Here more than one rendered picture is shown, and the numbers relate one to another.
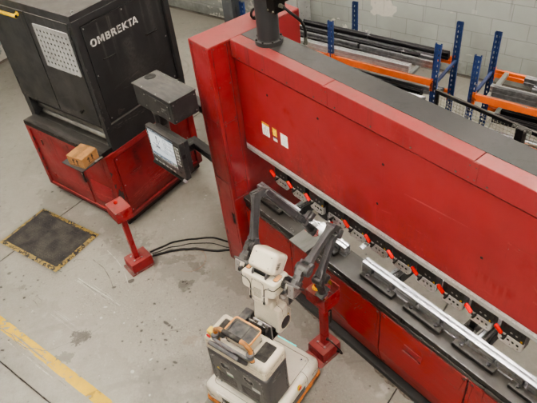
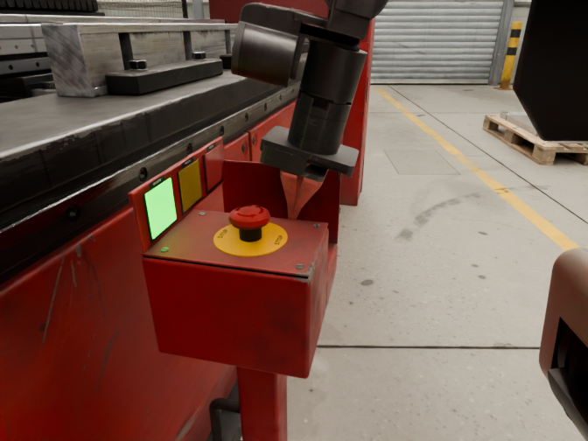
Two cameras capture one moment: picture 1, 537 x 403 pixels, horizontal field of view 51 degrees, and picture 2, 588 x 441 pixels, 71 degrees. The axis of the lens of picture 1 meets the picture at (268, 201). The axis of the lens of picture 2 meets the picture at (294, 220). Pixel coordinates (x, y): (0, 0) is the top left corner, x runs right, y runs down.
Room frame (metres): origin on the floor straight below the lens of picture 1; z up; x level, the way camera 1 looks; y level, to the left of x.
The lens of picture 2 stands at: (2.91, 0.02, 0.97)
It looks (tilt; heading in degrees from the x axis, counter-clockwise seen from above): 26 degrees down; 230
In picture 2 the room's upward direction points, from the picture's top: straight up
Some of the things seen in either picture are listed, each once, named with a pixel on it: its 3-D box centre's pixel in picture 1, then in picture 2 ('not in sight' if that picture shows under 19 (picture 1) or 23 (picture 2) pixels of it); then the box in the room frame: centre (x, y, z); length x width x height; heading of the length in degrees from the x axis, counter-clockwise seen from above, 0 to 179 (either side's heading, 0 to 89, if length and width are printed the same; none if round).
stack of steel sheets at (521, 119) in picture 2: not in sight; (557, 125); (-1.16, -1.23, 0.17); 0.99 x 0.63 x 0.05; 47
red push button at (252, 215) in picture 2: not in sight; (249, 227); (2.71, -0.28, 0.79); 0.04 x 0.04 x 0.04
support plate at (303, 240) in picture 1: (309, 237); not in sight; (3.02, -0.28, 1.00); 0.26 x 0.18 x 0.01; 125
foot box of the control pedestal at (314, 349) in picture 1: (322, 348); not in sight; (2.66, -0.29, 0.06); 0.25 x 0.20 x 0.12; 127
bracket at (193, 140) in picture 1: (196, 153); not in sight; (4.02, 0.57, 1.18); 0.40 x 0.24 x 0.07; 35
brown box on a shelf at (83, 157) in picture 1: (81, 155); not in sight; (4.40, 1.68, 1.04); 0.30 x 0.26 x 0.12; 49
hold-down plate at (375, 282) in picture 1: (377, 284); (174, 73); (2.58, -0.70, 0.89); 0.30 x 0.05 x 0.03; 35
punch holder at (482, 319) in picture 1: (484, 312); not in sight; (1.98, -1.19, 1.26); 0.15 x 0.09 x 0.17; 35
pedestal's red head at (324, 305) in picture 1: (322, 292); (256, 241); (2.68, -0.32, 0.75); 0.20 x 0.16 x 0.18; 37
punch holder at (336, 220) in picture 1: (340, 213); not in sight; (2.96, -0.50, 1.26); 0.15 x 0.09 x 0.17; 35
